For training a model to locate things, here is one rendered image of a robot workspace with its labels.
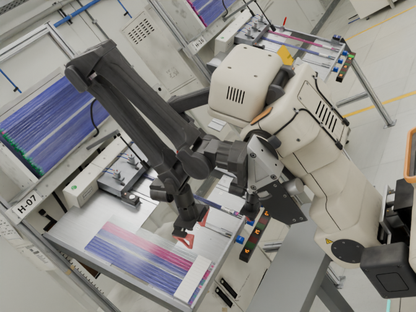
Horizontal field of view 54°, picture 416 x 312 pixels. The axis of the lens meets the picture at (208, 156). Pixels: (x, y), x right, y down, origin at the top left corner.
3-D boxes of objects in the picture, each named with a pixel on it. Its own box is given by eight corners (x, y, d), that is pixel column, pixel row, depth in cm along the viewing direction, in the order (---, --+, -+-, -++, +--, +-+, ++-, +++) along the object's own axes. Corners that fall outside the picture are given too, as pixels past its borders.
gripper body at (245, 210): (238, 215, 171) (239, 203, 166) (249, 198, 177) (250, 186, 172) (252, 221, 169) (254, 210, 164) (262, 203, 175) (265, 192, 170)
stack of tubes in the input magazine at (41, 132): (116, 108, 203) (79, 64, 195) (42, 176, 172) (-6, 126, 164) (104, 116, 212) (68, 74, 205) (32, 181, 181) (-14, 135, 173)
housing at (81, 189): (143, 150, 218) (141, 130, 208) (83, 216, 187) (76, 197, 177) (131, 145, 221) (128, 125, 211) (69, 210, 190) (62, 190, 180)
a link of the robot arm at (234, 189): (257, 185, 156) (264, 173, 163) (229, 176, 160) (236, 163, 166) (252, 208, 164) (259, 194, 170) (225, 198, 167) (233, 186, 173)
